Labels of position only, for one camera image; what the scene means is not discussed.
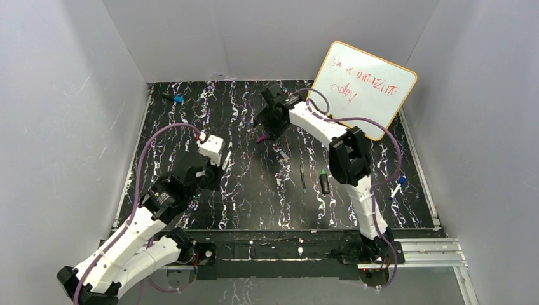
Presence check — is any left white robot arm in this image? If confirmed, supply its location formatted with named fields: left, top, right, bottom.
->
left=57, top=152, right=227, bottom=304

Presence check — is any black ballpoint pen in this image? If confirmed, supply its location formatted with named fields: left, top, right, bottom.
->
left=299, top=164, right=306, bottom=194

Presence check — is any blue capped black marker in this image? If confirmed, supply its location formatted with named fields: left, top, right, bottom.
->
left=161, top=93, right=184, bottom=104

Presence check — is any yellow framed whiteboard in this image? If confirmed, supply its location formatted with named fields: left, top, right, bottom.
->
left=308, top=41, right=418, bottom=128

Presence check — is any clear pen cap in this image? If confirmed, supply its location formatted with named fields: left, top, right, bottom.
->
left=280, top=151, right=290, bottom=161

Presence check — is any green tipped black highlighter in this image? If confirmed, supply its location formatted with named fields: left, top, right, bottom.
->
left=318, top=169, right=331, bottom=195

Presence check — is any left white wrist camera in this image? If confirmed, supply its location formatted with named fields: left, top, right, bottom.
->
left=197, top=133, right=224, bottom=166

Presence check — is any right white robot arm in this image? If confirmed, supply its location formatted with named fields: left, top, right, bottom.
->
left=253, top=84, right=398, bottom=264

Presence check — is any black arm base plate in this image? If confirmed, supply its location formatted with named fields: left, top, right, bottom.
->
left=99, top=229, right=405, bottom=281

